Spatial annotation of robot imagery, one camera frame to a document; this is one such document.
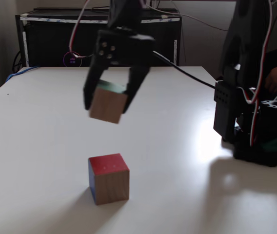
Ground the green-topped wooden cube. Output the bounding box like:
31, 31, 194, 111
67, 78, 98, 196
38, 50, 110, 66
88, 79, 129, 124

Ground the red-topped wooden cube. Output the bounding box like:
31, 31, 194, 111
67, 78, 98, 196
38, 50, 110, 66
88, 153, 131, 206

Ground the black computer case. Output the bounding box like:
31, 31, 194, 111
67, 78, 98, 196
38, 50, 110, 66
15, 8, 183, 68

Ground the long white printed tape strip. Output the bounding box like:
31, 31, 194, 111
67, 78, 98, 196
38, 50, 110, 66
20, 13, 180, 25

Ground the thick black cable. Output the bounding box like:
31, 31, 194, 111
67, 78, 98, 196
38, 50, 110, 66
152, 50, 217, 89

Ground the red white gripper servo cable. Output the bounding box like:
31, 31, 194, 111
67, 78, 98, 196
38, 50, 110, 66
69, 0, 92, 59

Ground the thin white cable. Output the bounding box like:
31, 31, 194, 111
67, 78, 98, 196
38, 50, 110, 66
162, 9, 229, 32

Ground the blue cable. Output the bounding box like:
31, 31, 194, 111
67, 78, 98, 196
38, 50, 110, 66
6, 65, 41, 83

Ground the black cable bundle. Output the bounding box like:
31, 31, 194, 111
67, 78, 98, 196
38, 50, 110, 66
12, 50, 23, 73

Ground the red white base servo cable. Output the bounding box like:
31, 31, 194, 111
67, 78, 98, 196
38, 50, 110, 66
237, 0, 277, 147

